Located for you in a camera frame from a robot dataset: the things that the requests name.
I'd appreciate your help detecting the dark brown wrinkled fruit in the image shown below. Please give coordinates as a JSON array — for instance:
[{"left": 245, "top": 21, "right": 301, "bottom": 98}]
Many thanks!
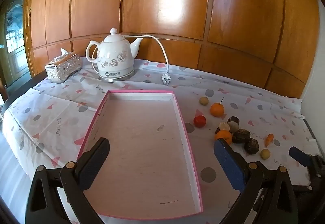
[
  {"left": 244, "top": 138, "right": 260, "bottom": 155},
  {"left": 232, "top": 129, "right": 252, "bottom": 144}
]

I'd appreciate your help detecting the silver embossed tissue box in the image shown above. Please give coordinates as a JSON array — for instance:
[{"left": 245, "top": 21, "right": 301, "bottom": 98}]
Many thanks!
[{"left": 45, "top": 49, "right": 82, "bottom": 84}]

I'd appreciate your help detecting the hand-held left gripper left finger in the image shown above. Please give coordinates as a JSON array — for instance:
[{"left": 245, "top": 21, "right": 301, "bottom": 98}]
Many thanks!
[{"left": 25, "top": 137, "right": 111, "bottom": 224}]

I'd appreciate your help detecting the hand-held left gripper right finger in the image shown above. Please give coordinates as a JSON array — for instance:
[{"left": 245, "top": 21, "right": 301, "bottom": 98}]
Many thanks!
[{"left": 213, "top": 138, "right": 299, "bottom": 224}]

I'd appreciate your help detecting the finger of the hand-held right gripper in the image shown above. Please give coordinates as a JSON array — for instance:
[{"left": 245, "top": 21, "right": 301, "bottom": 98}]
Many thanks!
[{"left": 289, "top": 146, "right": 314, "bottom": 168}]

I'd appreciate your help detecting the orange with stem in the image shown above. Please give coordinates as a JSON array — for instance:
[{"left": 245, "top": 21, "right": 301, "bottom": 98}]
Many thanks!
[{"left": 210, "top": 97, "right": 225, "bottom": 118}]

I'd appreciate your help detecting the white power cord with plug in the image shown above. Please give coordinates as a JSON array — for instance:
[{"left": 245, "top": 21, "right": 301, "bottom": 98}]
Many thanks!
[{"left": 124, "top": 35, "right": 171, "bottom": 86}]

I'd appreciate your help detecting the glass panel door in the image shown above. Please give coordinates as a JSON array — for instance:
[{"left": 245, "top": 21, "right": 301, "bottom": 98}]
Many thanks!
[{"left": 0, "top": 0, "right": 32, "bottom": 87}]

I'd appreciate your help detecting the patterned white tablecloth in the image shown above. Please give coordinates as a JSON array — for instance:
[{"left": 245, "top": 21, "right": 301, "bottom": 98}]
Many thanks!
[{"left": 5, "top": 59, "right": 318, "bottom": 224}]

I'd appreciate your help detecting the grey electric kettle base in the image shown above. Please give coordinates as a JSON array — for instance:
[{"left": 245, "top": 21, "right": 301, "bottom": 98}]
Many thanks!
[{"left": 99, "top": 69, "right": 136, "bottom": 84}]

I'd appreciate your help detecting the white floral ceramic kettle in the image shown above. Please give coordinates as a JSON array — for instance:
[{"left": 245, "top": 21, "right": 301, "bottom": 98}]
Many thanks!
[{"left": 86, "top": 27, "right": 144, "bottom": 78}]

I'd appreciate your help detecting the pink cardboard tray box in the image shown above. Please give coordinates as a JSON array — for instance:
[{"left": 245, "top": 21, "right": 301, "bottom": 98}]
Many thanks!
[{"left": 77, "top": 90, "right": 204, "bottom": 221}]

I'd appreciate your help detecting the small red tomato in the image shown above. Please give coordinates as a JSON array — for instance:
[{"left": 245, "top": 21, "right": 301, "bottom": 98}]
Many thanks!
[{"left": 193, "top": 115, "right": 207, "bottom": 128}]

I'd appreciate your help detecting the stemless orange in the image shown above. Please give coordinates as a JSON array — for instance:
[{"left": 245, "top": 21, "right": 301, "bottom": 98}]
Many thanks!
[{"left": 214, "top": 130, "right": 233, "bottom": 145}]

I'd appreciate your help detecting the dark piece with pale face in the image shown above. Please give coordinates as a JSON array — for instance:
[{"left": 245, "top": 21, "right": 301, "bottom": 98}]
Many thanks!
[{"left": 215, "top": 122, "right": 230, "bottom": 134}]

